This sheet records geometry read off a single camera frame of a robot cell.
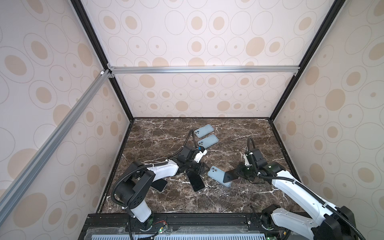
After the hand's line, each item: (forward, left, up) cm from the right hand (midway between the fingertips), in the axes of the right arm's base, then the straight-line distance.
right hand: (235, 171), depth 82 cm
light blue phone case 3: (+27, +12, -9) cm, 31 cm away
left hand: (+3, +13, -1) cm, 13 cm away
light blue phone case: (+2, +9, -9) cm, 13 cm away
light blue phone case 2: (+37, +15, -9) cm, 41 cm away
